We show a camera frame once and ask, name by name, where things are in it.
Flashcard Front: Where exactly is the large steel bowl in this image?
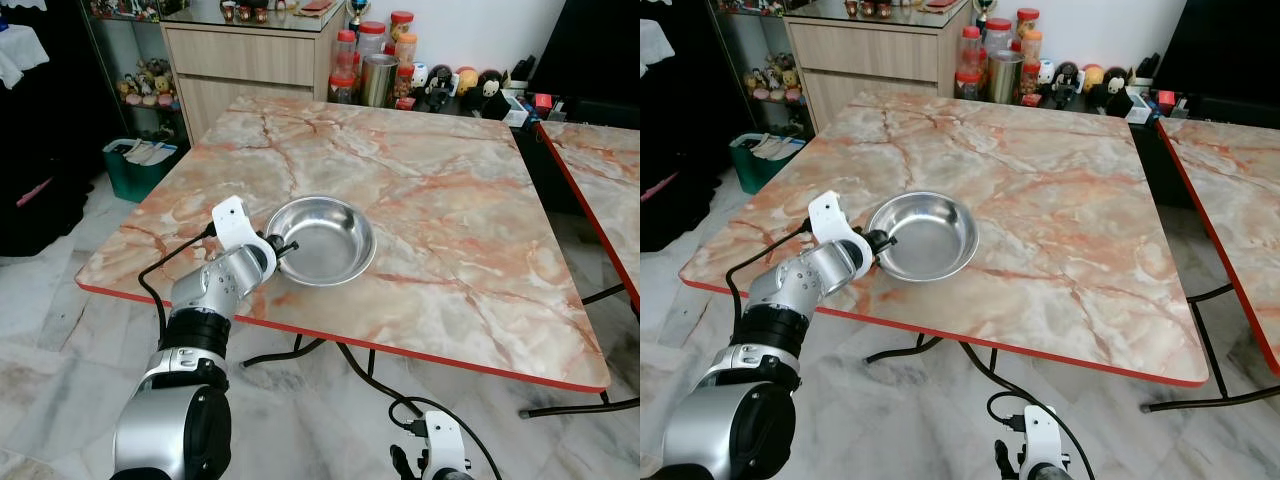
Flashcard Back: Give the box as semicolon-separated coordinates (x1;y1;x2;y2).
867;192;980;283
265;196;377;288

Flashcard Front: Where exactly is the green bin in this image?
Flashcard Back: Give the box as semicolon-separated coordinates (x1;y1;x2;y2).
729;132;806;196
103;137;181;203

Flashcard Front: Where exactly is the marble folding table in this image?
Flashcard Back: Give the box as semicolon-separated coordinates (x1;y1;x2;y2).
680;92;1211;401
520;120;641;419
1145;118;1280;413
77;95;611;421

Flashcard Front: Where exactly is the wooden cabinet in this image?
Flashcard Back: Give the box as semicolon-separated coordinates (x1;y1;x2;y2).
160;5;346;141
783;5;976;136

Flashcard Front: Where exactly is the steel tumbler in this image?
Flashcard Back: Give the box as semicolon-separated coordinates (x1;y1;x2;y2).
987;50;1025;105
361;54;400;108

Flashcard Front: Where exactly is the glass display shelf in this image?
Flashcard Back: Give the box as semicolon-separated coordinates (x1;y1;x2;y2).
710;0;811;136
80;0;186;141

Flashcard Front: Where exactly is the black hanging cloth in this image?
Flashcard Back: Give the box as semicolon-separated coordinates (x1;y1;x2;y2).
640;0;736;251
0;0;121;256

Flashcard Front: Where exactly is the black figurine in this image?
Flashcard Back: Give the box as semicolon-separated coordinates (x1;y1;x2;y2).
1055;62;1083;106
425;66;456;109

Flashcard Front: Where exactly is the orange-filled red-lid jar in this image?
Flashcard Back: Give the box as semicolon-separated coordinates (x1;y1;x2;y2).
1017;8;1043;63
392;11;417;66

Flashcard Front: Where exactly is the white cloth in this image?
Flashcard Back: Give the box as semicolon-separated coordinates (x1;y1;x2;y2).
0;25;51;91
640;18;676;81

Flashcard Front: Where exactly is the black television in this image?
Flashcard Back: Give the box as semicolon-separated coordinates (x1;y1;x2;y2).
530;0;641;101
1150;0;1280;101

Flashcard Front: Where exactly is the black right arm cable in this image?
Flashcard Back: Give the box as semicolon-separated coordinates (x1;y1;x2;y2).
388;396;501;480
987;390;1096;480

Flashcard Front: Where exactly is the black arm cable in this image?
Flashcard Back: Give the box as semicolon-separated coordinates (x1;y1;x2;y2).
987;390;1096;480
388;396;501;480
138;225;221;346
728;225;813;331

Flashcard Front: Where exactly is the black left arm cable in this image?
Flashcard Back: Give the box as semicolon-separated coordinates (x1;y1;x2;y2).
728;225;813;331
138;225;221;346

